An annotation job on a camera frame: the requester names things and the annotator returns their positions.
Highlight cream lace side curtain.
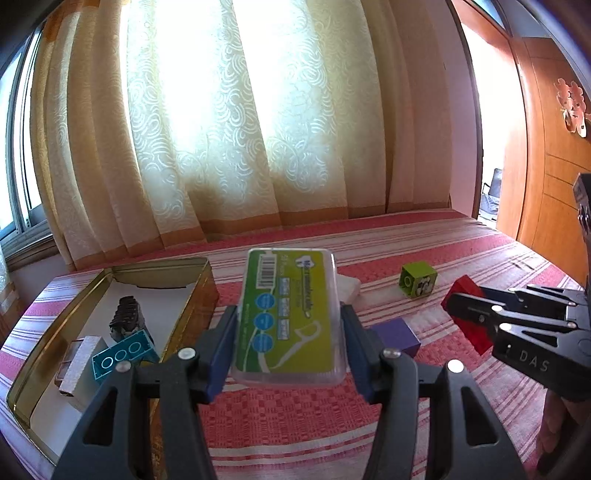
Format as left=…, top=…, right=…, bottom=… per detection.
left=0, top=244, right=19, bottom=319

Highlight clear floss pick box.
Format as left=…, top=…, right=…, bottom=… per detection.
left=229, top=248, right=348, bottom=387

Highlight cream patterned curtain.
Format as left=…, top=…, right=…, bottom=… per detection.
left=28, top=0, right=462, bottom=273

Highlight sliding window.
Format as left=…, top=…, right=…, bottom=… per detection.
left=0, top=28, right=51, bottom=250

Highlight wooden wardrobe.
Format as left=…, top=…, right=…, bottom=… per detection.
left=455, top=0, right=591, bottom=287

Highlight black hair claw clip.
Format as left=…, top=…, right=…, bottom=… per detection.
left=108, top=296, right=151, bottom=342

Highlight person's right hand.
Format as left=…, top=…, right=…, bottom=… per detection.
left=536, top=388, right=591, bottom=476

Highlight small white box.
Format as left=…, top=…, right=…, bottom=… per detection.
left=54, top=335, right=109, bottom=398

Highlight green football print block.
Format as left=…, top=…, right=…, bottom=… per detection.
left=399, top=261, right=438, bottom=301

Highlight purple building block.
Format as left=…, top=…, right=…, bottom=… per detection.
left=369, top=318, right=422, bottom=361

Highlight red building block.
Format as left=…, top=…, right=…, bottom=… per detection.
left=441, top=275, right=497, bottom=354

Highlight teal building block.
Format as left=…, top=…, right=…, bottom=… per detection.
left=91, top=329, right=161, bottom=384

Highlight flower wall sticker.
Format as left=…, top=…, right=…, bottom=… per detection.
left=555, top=78, right=591, bottom=138

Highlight white paper liner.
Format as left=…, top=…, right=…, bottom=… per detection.
left=21, top=272, right=204, bottom=444

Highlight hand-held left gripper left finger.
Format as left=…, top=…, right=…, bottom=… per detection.
left=51, top=305, right=238, bottom=480

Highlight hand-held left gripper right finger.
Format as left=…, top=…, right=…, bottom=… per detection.
left=339, top=302, right=527, bottom=480

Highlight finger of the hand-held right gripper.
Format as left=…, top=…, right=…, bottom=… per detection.
left=448, top=292, right=573, bottom=344
left=480, top=285, right=583, bottom=308

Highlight white plastic case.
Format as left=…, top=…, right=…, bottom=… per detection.
left=336, top=274, right=361, bottom=305

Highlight gold tin box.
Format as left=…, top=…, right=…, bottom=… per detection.
left=7, top=256, right=220, bottom=480

